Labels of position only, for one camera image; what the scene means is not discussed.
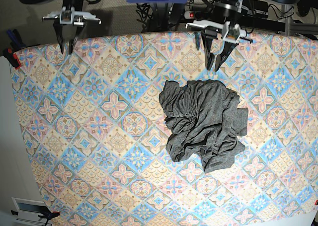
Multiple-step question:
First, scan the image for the red black table clamp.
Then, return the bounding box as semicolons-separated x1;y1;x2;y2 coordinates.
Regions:
2;48;21;69

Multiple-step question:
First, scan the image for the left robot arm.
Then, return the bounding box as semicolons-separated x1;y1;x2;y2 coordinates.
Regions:
182;0;299;71

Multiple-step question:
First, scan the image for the aluminium frame post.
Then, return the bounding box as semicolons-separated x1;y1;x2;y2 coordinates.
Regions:
281;4;294;36

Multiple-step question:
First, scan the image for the patterned tile tablecloth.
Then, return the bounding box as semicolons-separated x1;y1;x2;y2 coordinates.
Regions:
10;33;318;226

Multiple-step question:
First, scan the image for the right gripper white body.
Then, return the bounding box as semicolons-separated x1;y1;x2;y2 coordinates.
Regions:
42;6;101;26

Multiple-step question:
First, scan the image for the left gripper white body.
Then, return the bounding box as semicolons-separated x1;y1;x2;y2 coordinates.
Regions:
185;20;253;44

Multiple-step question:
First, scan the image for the blue handled clamp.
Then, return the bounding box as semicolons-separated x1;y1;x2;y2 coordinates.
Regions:
6;29;26;51

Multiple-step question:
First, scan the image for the grey t-shirt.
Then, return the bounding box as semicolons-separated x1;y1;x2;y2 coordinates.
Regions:
159;79;249;173

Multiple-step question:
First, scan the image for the blue black bottom clamp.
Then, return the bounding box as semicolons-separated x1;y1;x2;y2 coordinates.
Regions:
38;212;60;226

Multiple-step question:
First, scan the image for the white floor vent box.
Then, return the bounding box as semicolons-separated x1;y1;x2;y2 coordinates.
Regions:
11;197;49;226

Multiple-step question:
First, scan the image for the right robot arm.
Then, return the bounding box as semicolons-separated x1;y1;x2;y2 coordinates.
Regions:
19;0;101;55

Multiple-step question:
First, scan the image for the white power strip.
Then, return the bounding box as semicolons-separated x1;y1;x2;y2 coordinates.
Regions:
183;10;218;21

